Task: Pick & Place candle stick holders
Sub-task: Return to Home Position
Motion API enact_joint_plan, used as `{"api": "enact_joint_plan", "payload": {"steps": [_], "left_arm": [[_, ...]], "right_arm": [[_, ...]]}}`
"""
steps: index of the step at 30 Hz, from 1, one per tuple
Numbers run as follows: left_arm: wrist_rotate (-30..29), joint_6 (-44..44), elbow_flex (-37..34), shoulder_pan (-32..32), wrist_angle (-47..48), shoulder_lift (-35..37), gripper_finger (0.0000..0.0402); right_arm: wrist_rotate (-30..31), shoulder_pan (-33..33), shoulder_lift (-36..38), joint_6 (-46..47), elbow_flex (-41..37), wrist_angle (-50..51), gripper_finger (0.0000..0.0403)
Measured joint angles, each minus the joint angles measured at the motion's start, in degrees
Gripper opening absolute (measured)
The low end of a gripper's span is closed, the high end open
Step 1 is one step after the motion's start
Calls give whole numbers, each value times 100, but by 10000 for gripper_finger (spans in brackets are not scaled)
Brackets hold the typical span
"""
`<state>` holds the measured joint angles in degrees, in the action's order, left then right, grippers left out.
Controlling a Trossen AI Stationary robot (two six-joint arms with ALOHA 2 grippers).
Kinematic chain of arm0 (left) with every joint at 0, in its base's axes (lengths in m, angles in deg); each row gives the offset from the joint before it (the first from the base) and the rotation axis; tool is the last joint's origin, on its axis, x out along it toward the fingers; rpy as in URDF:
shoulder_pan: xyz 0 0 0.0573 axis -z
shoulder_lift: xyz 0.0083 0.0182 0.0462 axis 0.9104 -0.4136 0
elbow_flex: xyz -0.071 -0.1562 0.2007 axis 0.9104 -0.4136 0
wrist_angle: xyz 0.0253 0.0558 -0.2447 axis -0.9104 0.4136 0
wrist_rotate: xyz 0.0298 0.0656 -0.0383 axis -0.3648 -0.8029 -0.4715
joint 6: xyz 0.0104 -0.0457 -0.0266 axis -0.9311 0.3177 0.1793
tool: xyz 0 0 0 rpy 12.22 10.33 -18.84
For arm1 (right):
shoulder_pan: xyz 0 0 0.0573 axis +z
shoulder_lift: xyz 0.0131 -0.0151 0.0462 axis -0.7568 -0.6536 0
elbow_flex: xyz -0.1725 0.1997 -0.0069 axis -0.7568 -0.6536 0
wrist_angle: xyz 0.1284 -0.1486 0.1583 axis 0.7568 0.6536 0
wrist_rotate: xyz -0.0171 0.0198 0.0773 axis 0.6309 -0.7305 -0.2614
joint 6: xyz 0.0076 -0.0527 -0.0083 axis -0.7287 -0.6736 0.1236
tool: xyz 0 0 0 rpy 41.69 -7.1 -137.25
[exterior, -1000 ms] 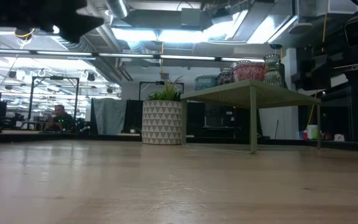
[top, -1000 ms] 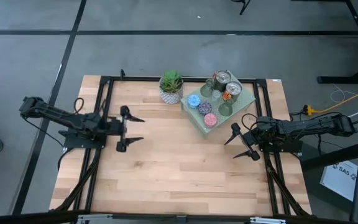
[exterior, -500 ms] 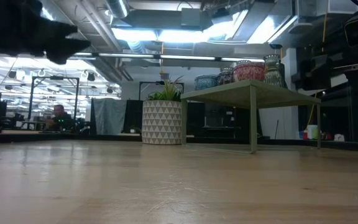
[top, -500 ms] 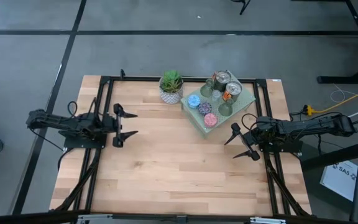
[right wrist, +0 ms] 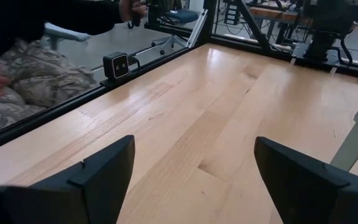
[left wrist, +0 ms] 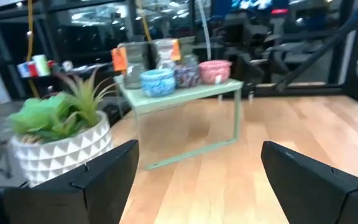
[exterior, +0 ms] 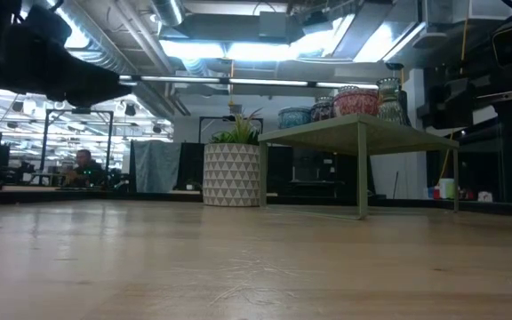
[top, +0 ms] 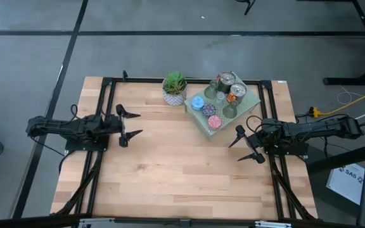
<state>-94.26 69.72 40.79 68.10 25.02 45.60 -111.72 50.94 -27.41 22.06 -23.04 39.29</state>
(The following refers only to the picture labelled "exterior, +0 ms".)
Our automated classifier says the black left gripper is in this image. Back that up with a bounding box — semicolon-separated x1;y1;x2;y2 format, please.
0;4;133;108

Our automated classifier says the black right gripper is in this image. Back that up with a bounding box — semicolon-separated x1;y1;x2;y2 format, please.
418;66;512;130

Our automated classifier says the pink patterned candle tin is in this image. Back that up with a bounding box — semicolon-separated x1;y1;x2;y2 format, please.
332;87;380;118

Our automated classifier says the dark floral candle tin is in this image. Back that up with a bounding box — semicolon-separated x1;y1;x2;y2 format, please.
309;100;336;123

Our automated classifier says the blue patterned candle tin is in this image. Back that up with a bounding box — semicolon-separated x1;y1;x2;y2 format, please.
277;106;313;131

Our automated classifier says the green perforated metal shelf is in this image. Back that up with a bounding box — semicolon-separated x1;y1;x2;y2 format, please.
257;112;461;221

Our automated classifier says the pale green container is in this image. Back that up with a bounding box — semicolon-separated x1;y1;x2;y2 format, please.
437;177;457;200

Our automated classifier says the person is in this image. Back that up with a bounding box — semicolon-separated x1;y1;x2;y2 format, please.
62;148;107;188

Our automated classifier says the grey cloth cover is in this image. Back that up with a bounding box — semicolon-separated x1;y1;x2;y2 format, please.
130;140;182;194

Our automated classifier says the succulent in white patterned pot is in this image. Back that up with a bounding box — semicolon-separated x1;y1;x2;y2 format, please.
202;108;261;208

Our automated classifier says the long LED light bar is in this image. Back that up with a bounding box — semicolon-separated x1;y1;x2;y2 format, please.
117;74;403;92

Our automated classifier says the yellow hanging cable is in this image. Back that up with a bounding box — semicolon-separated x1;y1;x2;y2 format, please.
438;0;471;186

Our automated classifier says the black aluminium table frame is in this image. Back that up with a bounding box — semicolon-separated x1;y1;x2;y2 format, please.
0;186;512;220

